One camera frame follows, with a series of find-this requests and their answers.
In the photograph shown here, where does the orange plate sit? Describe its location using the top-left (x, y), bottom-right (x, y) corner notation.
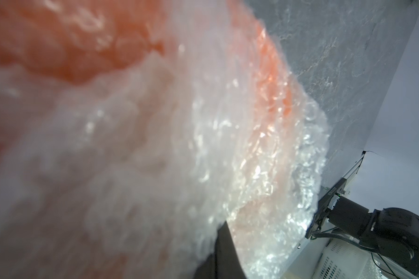
top-left (0, 0), bottom-right (294, 175)

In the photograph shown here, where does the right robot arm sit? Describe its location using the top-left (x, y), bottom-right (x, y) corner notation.
top-left (327, 197), bottom-right (419, 276)

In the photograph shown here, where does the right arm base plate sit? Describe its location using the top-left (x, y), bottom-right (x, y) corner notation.
top-left (305, 177), bottom-right (348, 239)

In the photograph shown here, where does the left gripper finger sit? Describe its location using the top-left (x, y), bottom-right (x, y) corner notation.
top-left (193, 222), bottom-right (246, 279)

